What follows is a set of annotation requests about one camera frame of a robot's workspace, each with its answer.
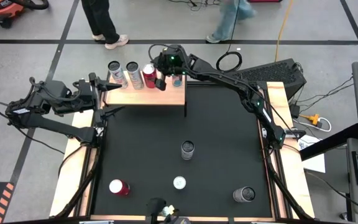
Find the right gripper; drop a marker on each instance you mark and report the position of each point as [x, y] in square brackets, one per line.
[172, 62]

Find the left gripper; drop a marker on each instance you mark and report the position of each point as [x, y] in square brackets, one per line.
[85, 93]

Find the tall red Coca-Cola can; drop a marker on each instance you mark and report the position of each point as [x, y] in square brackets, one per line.
[149, 77]

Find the blue Red Bull can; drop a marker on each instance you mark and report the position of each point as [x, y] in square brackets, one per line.
[176, 81]

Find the Celsius Tropical Vibe can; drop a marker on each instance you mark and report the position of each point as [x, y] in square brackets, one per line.
[135, 76]

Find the Celsius Peach Vibe can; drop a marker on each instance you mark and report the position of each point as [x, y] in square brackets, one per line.
[117, 74]

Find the silver Celsius can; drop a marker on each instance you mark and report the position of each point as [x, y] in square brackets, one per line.
[243, 194]

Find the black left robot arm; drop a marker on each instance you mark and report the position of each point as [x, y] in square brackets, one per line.
[54, 127]

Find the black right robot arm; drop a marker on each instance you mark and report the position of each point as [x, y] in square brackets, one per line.
[228, 81]

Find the black table mat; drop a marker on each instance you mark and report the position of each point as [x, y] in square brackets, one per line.
[141, 155]

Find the white Celsius can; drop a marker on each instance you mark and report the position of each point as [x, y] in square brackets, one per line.
[187, 151]

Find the person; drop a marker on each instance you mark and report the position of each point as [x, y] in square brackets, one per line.
[228, 18]
[99, 18]

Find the short red soda can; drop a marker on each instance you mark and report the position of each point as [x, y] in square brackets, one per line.
[119, 187]

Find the Red Bull Sugarfree can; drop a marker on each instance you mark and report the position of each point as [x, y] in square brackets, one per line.
[179, 183]

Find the black computer tower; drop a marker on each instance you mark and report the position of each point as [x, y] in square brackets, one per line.
[275, 74]

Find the red box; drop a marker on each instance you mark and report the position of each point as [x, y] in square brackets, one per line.
[263, 1]

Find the black power adapter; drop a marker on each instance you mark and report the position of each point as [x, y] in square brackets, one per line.
[294, 110]

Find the orange power splitter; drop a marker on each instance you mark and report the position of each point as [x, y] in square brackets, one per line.
[312, 119]

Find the white paper sheet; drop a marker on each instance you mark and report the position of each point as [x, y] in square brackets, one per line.
[314, 161]

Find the black beam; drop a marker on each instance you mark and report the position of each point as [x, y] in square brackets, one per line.
[331, 141]

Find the wooden shelf black frame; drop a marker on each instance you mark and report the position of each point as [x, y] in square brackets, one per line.
[148, 96]

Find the black frame strut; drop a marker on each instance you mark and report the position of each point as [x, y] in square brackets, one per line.
[286, 193]
[79, 186]

